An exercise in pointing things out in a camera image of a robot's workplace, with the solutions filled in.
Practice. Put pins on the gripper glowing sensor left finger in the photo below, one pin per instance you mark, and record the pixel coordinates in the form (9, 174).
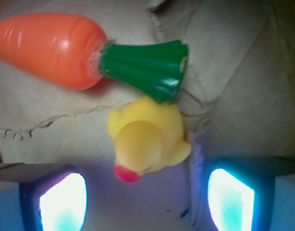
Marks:
(42, 197)

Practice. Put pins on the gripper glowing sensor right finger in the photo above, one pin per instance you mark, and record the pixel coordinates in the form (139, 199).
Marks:
(252, 193)

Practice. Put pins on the yellow rubber duck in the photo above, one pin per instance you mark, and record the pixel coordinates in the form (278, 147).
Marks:
(147, 137)

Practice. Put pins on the brown paper bag tray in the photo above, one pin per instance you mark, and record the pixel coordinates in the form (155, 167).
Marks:
(238, 98)

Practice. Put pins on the orange plastic toy carrot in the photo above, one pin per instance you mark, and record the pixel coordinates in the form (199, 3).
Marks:
(74, 52)

